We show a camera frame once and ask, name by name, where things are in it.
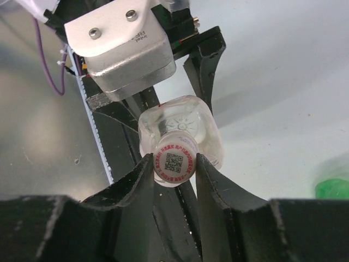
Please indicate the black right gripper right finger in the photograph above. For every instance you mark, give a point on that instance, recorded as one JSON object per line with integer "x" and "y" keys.
{"x": 236, "y": 225}

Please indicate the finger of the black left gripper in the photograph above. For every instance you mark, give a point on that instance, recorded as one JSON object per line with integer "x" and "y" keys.
{"x": 126, "y": 112}

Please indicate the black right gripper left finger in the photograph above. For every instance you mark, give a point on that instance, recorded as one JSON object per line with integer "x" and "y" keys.
{"x": 79, "y": 218}

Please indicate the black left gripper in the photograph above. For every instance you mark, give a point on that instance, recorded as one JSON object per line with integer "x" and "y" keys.
{"x": 185, "y": 39}

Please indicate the fruit tea bottle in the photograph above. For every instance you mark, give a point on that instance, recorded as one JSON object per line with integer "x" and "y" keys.
{"x": 189, "y": 114}

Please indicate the white bottle cap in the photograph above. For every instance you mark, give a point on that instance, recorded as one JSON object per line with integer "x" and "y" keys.
{"x": 175, "y": 159}

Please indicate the green plastic bottle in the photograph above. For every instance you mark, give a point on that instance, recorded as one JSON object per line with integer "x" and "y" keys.
{"x": 334, "y": 188}

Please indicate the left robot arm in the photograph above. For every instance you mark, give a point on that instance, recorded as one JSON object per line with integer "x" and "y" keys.
{"x": 55, "y": 14}

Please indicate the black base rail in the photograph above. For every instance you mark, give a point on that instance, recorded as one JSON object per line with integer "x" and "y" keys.
{"x": 175, "y": 235}

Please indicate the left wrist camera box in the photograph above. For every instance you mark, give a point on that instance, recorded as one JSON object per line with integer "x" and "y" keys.
{"x": 125, "y": 48}

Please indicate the white slotted cable duct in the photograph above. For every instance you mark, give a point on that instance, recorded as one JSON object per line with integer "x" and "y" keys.
{"x": 90, "y": 116}

